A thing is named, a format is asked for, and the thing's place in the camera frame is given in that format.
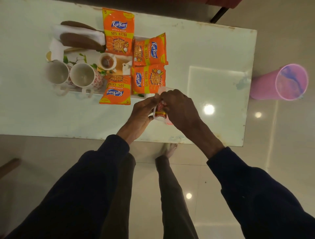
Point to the person's right hand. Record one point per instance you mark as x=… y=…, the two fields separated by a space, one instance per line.
x=184 y=113

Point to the person's left hand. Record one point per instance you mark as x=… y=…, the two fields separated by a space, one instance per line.
x=137 y=118

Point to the pink lidded plastic container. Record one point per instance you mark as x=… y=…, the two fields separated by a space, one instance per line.
x=157 y=119

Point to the red candy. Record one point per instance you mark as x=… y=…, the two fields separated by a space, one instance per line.
x=160 y=109

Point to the orange snack packet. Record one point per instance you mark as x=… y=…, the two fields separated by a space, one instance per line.
x=115 y=91
x=118 y=32
x=147 y=78
x=150 y=50

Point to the white floral mug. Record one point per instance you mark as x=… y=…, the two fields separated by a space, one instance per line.
x=57 y=72
x=85 y=75

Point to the white printed tray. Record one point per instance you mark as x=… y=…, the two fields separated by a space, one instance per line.
x=73 y=55

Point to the round brown wooden board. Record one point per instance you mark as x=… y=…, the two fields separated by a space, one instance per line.
x=81 y=41

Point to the white napkin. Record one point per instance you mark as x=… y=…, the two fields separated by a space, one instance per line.
x=78 y=30

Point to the person's right forearm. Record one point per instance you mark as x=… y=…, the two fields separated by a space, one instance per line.
x=260 y=197

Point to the person's left forearm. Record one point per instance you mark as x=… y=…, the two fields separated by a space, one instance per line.
x=73 y=197

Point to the person's right leg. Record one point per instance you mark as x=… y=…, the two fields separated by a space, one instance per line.
x=172 y=202

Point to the person's leg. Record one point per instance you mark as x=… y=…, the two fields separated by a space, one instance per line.
x=172 y=202
x=120 y=209

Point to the person's left leg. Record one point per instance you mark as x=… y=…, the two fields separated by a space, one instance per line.
x=120 y=209

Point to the pink plastic bin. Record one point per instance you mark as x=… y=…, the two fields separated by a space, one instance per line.
x=263 y=86

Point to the red fabric sofa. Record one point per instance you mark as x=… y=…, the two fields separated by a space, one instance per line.
x=221 y=2

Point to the wooden chair frame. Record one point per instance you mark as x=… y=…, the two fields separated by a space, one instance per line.
x=8 y=167

